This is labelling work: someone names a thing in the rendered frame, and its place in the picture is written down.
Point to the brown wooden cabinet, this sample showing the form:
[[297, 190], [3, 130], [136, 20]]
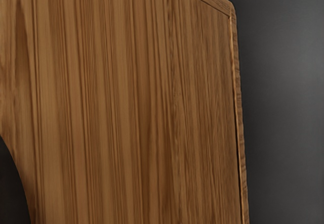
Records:
[[126, 95]]

